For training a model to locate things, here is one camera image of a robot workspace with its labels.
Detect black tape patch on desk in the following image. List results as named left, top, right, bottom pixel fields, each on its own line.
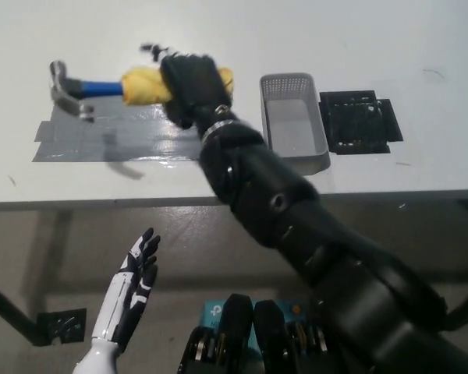
left=318, top=90, right=404, bottom=157

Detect black tape on table foot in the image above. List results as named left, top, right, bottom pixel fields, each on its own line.
left=37, top=308, right=87, bottom=346

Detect teal router box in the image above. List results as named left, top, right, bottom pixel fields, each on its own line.
left=202, top=299, right=311, bottom=351

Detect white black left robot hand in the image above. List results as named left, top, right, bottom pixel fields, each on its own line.
left=91, top=228, right=161, bottom=351

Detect blue hammer with yellow wrap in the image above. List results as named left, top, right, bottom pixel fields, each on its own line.
left=48, top=60, right=235, bottom=122

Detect gray duct tape patch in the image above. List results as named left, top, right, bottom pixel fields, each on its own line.
left=31, top=103, right=204, bottom=163

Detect gray plastic basket container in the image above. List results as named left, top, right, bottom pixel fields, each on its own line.
left=259, top=72, right=331, bottom=175

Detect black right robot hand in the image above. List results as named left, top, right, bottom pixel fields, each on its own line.
left=139, top=42, right=236, bottom=130

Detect black robot torso blocks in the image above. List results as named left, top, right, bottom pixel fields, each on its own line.
left=177, top=294, right=328, bottom=374

